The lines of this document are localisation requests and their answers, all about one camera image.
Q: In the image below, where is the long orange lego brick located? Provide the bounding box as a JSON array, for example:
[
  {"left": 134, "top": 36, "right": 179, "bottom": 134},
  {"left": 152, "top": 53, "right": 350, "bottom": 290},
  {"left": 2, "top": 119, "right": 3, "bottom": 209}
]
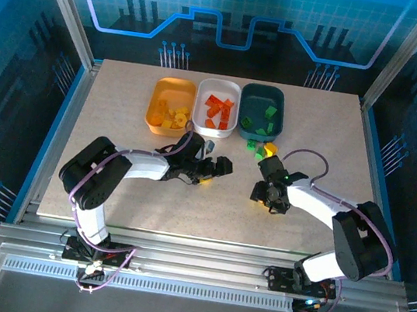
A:
[{"left": 204, "top": 93, "right": 222, "bottom": 110}]

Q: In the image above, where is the aluminium side rail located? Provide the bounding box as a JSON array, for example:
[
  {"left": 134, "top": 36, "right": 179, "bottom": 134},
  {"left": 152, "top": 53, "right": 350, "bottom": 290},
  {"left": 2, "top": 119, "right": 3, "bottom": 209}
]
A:
[
  {"left": 12, "top": 53, "right": 104, "bottom": 234},
  {"left": 334, "top": 101, "right": 417, "bottom": 282}
]

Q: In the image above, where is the left aluminium side rail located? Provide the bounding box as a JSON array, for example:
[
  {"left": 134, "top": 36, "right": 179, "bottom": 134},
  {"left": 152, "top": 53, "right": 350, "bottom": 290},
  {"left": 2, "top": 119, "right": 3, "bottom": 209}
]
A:
[{"left": 12, "top": 53, "right": 104, "bottom": 234}]

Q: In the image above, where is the yellow plastic container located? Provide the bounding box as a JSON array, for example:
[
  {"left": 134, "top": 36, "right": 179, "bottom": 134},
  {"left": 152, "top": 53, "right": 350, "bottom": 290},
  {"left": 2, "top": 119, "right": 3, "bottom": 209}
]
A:
[{"left": 142, "top": 73, "right": 200, "bottom": 140}]

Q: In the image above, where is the yellow round lego piece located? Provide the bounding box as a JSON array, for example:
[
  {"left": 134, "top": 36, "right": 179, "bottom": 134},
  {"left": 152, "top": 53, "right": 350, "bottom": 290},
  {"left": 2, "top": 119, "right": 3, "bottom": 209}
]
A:
[{"left": 171, "top": 115, "right": 189, "bottom": 130}]

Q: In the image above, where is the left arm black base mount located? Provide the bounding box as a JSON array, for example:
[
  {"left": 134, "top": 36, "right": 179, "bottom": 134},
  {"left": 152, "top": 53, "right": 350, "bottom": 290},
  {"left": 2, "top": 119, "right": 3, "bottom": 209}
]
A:
[{"left": 59, "top": 234, "right": 134, "bottom": 271}]

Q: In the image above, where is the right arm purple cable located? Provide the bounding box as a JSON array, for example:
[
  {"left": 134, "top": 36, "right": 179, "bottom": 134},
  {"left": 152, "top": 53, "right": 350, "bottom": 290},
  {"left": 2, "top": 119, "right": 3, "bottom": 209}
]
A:
[{"left": 259, "top": 145, "right": 408, "bottom": 312}]

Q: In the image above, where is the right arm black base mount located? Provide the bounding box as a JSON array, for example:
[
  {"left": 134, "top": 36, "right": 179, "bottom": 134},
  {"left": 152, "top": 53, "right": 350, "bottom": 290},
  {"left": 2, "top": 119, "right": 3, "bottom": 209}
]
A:
[{"left": 262, "top": 264, "right": 340, "bottom": 301}]

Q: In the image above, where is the dark teal plastic container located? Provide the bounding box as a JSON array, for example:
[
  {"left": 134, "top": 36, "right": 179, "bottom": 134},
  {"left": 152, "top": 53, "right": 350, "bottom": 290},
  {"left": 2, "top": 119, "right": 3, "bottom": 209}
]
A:
[{"left": 234, "top": 81, "right": 289, "bottom": 146}]

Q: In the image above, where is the slotted grey cable duct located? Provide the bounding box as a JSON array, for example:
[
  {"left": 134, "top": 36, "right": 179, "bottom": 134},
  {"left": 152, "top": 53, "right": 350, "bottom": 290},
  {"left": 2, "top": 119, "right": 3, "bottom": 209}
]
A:
[{"left": 2, "top": 257, "right": 297, "bottom": 312}]

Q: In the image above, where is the right aluminium frame post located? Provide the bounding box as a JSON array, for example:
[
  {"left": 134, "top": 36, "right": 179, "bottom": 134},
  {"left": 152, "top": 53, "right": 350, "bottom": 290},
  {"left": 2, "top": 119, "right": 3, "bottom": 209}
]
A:
[{"left": 359, "top": 0, "right": 417, "bottom": 120}]

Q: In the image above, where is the aluminium cross rail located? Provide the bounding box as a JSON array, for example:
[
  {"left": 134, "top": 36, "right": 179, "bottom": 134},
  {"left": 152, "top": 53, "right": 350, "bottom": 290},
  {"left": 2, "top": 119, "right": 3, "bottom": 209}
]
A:
[{"left": 0, "top": 221, "right": 410, "bottom": 312}]

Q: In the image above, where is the right aluminium side rail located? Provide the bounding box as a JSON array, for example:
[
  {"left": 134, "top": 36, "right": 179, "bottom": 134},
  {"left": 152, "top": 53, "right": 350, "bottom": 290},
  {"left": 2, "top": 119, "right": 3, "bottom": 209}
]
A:
[{"left": 334, "top": 101, "right": 417, "bottom": 282}]

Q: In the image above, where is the white plastic container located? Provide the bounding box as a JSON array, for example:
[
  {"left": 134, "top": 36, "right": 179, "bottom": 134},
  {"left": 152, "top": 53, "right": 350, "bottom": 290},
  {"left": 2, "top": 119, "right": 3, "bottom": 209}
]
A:
[{"left": 189, "top": 75, "right": 244, "bottom": 142}]

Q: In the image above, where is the left aluminium frame post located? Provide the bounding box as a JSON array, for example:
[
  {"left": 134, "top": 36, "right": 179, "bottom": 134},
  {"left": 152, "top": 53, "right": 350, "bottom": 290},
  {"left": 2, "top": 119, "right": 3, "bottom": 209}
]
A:
[{"left": 15, "top": 0, "right": 106, "bottom": 71}]

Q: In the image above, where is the aluminium frame post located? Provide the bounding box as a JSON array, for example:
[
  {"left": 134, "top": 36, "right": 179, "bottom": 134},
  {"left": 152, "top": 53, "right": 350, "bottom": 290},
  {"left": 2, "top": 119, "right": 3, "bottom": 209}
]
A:
[
  {"left": 15, "top": 0, "right": 106, "bottom": 71},
  {"left": 359, "top": 0, "right": 417, "bottom": 120}
]

